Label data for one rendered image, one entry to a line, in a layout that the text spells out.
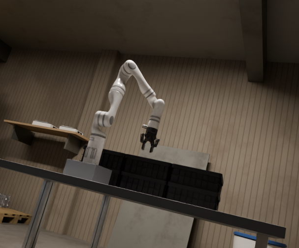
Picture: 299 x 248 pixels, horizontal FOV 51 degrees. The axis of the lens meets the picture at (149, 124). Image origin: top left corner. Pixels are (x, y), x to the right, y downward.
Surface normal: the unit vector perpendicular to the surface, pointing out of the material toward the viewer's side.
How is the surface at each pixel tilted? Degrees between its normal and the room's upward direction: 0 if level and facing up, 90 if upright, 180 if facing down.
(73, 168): 90
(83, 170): 90
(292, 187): 90
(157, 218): 79
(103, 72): 90
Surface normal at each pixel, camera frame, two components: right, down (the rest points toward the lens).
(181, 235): -0.28, -0.50
